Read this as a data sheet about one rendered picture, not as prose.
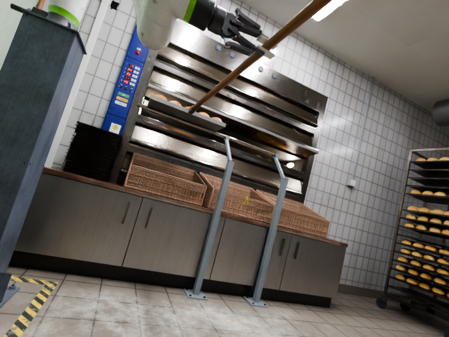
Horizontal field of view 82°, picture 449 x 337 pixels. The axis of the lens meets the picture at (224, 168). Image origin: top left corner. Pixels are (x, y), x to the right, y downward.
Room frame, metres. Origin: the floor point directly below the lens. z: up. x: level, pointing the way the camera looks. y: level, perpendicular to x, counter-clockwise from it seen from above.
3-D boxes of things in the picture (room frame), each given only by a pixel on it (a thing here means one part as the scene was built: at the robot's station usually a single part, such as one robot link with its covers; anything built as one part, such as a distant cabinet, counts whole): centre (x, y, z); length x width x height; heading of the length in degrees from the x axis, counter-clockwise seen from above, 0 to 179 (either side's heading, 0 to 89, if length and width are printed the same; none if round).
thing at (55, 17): (1.11, 0.95, 1.23); 0.26 x 0.15 x 0.06; 108
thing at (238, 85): (2.47, -0.01, 1.80); 1.79 x 0.11 x 0.19; 110
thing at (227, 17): (0.75, 0.12, 1.19); 0.09 x 0.07 x 0.08; 111
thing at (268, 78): (2.49, -0.01, 2.00); 1.80 x 0.08 x 0.21; 110
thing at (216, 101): (2.47, -0.01, 1.54); 1.79 x 0.11 x 0.19; 110
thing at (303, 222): (2.44, -0.69, 0.72); 0.56 x 0.49 x 0.28; 109
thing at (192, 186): (2.02, 0.43, 0.72); 0.56 x 0.49 x 0.28; 110
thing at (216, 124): (1.90, 0.39, 1.19); 0.55 x 0.36 x 0.03; 111
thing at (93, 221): (2.16, -0.01, 0.29); 2.42 x 0.56 x 0.58; 110
